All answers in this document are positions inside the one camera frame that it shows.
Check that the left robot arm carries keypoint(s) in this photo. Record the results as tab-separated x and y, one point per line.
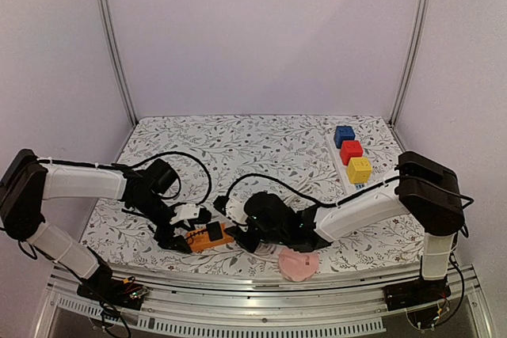
31	184

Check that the red cube socket adapter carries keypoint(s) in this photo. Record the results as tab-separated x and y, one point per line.
350	149

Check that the orange power strip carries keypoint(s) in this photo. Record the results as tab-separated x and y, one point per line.
227	239

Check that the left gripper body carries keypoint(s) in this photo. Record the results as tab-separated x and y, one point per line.
162	236

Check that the right aluminium frame post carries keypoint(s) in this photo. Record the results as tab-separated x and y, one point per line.
410	61

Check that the yellow cube socket adapter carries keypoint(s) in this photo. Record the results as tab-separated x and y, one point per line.
359	170

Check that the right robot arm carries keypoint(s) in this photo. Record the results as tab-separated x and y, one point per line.
417	186

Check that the left aluminium frame post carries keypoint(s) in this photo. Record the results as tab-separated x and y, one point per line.
116	61

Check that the white multicolour power strip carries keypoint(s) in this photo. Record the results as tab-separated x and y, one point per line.
349	188

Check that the pink round power socket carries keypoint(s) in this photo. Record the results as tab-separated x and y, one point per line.
297	267

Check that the aluminium frame post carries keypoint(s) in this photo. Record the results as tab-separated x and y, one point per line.
116	61
410	61

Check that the floral table mat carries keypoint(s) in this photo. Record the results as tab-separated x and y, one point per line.
241	154

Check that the black plug adapter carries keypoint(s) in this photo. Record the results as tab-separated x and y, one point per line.
206	237

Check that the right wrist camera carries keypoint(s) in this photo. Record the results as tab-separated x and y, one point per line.
232	209

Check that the blue cube socket adapter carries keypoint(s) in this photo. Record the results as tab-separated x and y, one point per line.
343	133

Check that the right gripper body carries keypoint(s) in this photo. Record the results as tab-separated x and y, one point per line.
249	236

